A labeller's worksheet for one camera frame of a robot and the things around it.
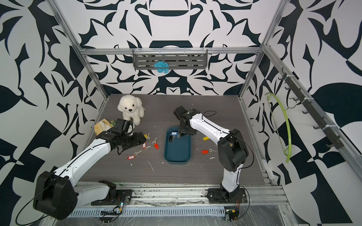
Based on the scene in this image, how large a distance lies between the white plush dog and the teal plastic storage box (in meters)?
0.25

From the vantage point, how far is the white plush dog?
3.06 feet

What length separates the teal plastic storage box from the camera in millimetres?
859
